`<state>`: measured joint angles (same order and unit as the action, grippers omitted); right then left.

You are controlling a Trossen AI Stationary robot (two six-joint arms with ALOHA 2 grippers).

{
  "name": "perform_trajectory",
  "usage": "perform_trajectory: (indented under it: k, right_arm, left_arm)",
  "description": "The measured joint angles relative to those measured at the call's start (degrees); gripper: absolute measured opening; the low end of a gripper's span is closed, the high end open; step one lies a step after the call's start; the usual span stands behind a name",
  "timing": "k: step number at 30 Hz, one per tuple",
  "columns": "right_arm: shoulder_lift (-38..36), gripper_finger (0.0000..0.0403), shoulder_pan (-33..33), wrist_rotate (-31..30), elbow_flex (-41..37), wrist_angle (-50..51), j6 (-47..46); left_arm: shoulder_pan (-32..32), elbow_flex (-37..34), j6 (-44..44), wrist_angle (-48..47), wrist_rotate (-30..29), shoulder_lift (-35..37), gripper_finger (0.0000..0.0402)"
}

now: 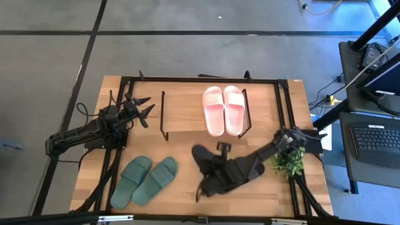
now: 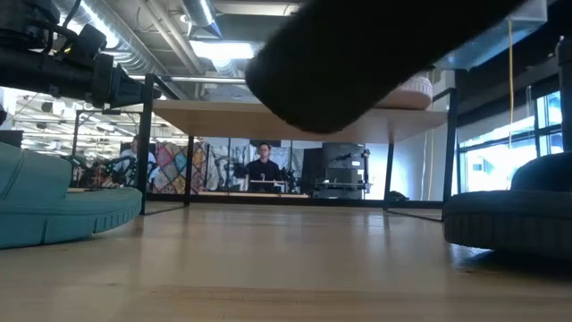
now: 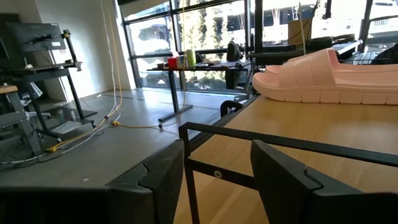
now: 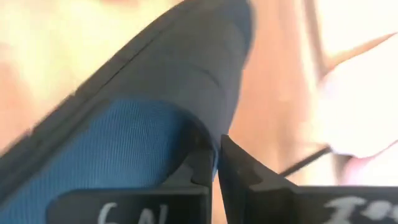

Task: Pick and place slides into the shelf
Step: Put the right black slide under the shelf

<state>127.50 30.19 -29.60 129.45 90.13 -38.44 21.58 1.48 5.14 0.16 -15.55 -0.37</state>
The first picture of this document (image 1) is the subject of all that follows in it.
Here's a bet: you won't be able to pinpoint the black floor cables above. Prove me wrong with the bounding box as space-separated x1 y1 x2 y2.
308 73 346 111

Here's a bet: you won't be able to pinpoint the white paper sheet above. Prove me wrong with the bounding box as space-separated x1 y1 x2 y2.
321 124 334 151

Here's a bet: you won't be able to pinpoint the black power adapter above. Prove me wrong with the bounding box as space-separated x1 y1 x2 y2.
362 43 384 69

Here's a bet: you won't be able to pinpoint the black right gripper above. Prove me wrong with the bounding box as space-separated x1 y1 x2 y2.
199 157 254 198

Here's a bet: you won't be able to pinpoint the small green artificial plant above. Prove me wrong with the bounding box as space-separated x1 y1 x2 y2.
270 146 306 179

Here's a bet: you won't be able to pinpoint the orange floor cable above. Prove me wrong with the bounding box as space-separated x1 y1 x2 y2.
298 0 343 16

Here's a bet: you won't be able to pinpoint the dark grey side desk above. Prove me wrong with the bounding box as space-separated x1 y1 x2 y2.
339 40 400 117
339 111 400 194

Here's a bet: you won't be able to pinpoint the wooden shelf with black legs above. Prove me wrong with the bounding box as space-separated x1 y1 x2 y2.
159 89 253 141

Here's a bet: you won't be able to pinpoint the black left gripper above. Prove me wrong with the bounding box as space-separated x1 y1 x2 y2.
120 92 156 121

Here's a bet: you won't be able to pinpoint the white thin cable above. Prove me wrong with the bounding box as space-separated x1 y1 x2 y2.
345 39 400 90

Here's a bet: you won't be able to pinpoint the black laptop keyboard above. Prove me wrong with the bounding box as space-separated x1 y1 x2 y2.
349 123 400 169

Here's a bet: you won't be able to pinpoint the silver metal bracket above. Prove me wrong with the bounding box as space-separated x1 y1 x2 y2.
97 214 134 223
270 218 308 225

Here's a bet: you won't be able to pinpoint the black metal table frame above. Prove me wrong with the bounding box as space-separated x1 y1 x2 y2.
70 70 334 219

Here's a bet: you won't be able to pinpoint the black computer monitor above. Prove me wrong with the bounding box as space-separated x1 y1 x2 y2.
356 52 400 98

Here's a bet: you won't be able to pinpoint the black diagonal pole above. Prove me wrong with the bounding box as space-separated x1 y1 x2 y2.
352 0 400 51

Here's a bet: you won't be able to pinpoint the black horizontal rig beam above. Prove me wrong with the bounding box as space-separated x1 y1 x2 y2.
0 211 400 225

